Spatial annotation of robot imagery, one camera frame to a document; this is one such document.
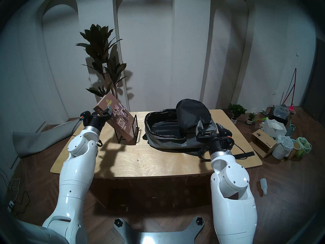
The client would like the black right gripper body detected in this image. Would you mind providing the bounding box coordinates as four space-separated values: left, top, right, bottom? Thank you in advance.
196 130 234 152

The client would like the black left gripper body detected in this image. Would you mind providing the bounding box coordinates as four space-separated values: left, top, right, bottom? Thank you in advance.
86 112 110 132

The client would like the brown HOMES book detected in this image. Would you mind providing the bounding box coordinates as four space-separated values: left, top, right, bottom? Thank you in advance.
93 92 135 142

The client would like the grey black backpack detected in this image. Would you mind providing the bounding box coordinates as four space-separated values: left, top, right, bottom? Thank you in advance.
142 99 255 160

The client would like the white bucket with bag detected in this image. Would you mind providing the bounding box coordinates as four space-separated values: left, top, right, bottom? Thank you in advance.
272 135 295 160

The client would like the small leafy potted plant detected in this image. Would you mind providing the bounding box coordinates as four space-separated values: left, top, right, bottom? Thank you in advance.
227 103 247 124

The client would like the brown cardboard box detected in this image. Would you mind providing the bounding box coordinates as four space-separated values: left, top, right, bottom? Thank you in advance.
250 129 278 159

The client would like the white open box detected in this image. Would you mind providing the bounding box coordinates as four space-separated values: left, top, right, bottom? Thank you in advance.
263 119 287 138

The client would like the black box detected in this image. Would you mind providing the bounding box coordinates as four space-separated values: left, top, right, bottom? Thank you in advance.
268 108 288 127

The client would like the clear plastic storage bin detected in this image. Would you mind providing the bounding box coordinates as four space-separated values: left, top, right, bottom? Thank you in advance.
273 105 290 120

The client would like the rolled grey mat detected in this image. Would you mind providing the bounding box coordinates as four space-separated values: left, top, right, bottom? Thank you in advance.
11 118 84 159

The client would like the tall potted plant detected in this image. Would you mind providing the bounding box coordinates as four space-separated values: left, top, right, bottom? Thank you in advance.
76 24 127 112

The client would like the tan paper bucket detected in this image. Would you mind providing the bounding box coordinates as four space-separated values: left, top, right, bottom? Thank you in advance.
288 141 301 159

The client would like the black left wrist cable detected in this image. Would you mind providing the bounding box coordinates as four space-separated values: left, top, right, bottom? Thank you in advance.
72 118 85 138

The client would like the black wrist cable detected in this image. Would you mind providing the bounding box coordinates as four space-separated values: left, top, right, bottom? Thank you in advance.
233 143 248 160
72 118 85 138

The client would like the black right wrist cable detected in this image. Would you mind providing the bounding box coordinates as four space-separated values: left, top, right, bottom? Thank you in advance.
233 143 248 160

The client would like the black wire book stand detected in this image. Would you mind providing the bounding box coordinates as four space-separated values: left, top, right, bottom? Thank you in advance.
114 115 140 145

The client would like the white floor cable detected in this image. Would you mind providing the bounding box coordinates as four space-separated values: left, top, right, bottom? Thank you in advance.
8 177 21 202

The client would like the black floor cable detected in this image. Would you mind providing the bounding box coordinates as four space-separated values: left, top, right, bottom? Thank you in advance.
13 190 31 214

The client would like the grey metal robot base plate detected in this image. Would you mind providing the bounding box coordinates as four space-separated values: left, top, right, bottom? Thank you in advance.
114 217 205 244

